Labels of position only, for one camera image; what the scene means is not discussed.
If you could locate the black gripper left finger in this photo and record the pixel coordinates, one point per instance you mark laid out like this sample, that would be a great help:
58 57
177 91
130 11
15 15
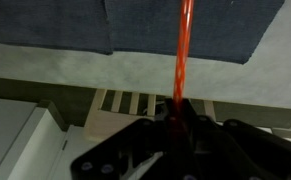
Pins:
115 146

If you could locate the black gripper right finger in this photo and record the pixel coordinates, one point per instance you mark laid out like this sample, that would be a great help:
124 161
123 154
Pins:
251 146

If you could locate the red plastic straw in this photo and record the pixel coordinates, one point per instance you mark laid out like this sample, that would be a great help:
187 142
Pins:
182 50

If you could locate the light wooden slat-back chair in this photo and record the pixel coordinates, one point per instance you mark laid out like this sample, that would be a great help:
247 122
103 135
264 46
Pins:
105 126

